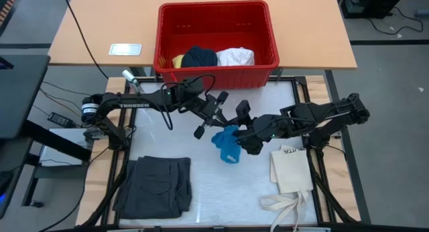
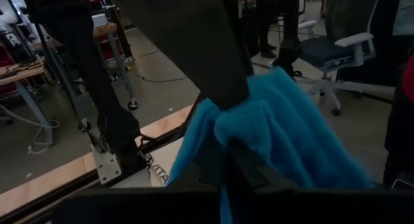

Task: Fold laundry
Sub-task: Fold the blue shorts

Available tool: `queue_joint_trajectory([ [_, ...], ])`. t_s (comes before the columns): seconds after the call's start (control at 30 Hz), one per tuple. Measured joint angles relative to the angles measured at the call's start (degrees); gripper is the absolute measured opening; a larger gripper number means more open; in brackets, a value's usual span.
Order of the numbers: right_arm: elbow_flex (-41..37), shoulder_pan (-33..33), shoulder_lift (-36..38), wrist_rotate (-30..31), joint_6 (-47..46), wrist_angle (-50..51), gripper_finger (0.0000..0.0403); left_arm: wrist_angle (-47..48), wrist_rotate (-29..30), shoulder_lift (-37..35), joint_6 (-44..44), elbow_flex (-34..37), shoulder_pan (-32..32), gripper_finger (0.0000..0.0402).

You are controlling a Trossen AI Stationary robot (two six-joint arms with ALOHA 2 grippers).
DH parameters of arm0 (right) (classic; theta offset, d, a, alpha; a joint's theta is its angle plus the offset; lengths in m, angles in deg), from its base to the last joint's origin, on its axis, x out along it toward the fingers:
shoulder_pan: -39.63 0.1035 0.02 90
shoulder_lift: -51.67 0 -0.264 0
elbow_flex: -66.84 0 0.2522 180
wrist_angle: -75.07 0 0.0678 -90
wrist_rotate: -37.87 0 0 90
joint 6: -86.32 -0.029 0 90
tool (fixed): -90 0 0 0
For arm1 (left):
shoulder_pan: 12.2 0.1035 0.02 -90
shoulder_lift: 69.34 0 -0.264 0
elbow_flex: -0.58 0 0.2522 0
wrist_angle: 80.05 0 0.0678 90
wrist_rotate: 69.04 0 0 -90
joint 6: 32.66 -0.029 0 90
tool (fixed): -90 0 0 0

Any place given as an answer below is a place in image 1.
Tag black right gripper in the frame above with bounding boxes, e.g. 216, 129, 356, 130
233, 99, 292, 156

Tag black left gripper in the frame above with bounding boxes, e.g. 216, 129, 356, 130
193, 90, 230, 141

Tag blue t-shirt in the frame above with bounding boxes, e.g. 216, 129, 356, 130
210, 125, 242, 164

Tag navy garment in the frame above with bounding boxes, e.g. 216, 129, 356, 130
180, 46, 218, 68

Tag dark grey pants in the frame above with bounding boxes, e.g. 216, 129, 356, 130
113, 156, 192, 220

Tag red plastic laundry basket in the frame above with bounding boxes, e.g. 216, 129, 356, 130
153, 0, 280, 91

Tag cream canvas tote bag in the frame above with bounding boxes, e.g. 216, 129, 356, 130
260, 144, 314, 232

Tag white garment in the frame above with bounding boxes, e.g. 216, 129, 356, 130
216, 46, 255, 67

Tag clear spray bottle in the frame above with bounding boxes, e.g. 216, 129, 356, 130
122, 70, 145, 94

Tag white label card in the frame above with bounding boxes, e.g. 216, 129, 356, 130
109, 43, 142, 56

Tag light wooden desk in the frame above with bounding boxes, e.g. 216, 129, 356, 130
48, 0, 358, 71

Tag black power adapter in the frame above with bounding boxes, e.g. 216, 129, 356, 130
47, 111, 74, 128

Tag black side desk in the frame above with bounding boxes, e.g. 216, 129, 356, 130
0, 54, 51, 219

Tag orange ribbed strip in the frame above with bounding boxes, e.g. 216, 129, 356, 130
0, 0, 21, 25

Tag long black cable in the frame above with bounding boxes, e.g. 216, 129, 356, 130
62, 0, 110, 79

